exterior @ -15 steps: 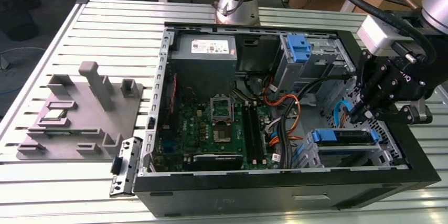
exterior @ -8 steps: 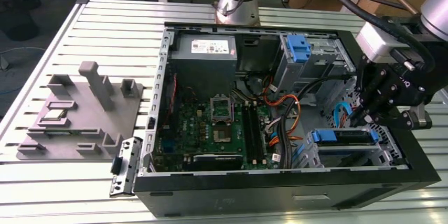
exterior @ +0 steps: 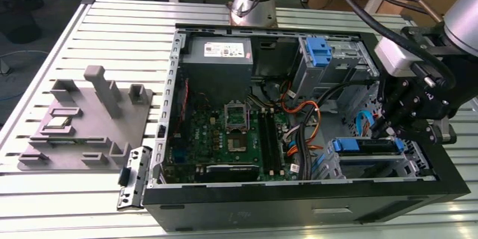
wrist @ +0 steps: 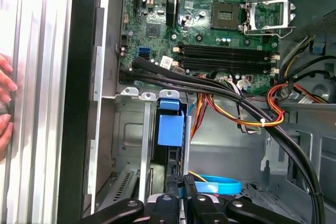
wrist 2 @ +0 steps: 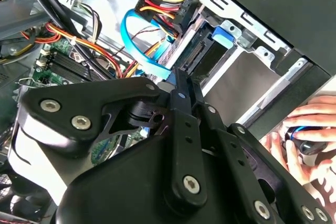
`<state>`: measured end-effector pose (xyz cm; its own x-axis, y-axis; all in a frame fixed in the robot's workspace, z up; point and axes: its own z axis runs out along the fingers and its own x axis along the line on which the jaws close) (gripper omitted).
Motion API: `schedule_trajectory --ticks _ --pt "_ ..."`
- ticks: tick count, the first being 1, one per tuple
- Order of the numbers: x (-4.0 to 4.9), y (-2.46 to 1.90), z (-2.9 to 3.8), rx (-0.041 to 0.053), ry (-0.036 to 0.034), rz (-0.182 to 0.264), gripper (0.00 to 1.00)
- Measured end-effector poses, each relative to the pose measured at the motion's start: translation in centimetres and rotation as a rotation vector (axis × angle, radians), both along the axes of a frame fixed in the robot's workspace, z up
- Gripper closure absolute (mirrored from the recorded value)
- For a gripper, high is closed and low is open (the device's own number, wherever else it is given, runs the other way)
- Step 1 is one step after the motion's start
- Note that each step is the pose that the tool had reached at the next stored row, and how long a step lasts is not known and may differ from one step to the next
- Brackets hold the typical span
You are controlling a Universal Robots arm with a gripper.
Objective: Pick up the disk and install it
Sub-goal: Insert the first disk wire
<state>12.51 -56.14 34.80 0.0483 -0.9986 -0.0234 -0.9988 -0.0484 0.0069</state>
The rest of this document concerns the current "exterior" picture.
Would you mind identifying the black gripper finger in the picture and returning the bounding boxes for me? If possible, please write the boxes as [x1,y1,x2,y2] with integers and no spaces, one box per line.
[387,120,457,145]
[368,78,399,139]

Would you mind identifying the hard disk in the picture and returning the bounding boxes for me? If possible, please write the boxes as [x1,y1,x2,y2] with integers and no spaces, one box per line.
[330,137,407,156]

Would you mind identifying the metal disk bay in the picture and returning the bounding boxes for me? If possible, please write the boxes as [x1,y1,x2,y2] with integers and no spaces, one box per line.
[322,137,413,180]

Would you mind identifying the metal optical drive cage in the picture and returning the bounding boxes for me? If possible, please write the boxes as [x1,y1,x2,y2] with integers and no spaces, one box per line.
[292,36,380,102]

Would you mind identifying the blue drive cage latch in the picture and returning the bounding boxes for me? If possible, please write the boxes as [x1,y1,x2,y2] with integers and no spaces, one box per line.
[304,37,332,68]

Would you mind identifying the black RAM slot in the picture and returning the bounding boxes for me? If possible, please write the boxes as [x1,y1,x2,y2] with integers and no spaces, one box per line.
[257,107,273,175]
[266,107,285,175]

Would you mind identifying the CPU socket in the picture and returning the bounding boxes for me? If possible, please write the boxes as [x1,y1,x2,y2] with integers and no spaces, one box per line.
[225,133,252,153]

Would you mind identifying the metal socket cover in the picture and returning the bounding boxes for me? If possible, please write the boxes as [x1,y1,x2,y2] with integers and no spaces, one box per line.
[222,100,249,135]

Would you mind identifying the grey power supply unit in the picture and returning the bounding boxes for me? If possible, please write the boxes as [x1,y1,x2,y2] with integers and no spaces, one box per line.
[177,36,254,102]

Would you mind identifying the black graphics card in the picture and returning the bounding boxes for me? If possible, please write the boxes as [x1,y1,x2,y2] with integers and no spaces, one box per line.
[193,163,260,182]

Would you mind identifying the black open PC case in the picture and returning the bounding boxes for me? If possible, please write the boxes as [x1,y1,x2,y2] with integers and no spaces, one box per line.
[142,22,472,233]

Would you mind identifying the green motherboard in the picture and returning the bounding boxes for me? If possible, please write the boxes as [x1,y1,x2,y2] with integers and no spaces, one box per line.
[164,104,301,183]

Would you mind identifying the grey parts rack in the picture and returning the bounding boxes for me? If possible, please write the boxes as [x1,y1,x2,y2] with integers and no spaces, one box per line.
[15,64,156,171]

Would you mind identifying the silver CPU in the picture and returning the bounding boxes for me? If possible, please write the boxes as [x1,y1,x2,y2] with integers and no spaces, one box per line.
[43,115,71,128]

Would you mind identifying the black office chair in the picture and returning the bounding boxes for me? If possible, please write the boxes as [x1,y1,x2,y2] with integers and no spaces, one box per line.
[0,0,43,44]

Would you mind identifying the blue data wire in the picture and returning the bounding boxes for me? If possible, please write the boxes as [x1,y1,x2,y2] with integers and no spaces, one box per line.
[356,110,373,137]

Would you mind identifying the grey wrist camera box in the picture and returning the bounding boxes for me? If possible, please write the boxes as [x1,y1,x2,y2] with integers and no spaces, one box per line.
[373,39,424,78]

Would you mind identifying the orange yellow power wires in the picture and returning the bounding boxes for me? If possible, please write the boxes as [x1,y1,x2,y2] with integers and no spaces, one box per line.
[278,100,324,156]

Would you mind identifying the black wrist mount bracket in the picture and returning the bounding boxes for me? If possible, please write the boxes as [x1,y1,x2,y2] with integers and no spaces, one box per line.
[399,25,471,58]

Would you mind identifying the thick black cable bundle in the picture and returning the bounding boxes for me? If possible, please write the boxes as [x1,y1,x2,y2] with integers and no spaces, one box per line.
[297,81,373,181]

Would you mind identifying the grey metal slot bracket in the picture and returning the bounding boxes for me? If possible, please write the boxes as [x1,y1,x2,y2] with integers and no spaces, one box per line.
[116,145,153,212]

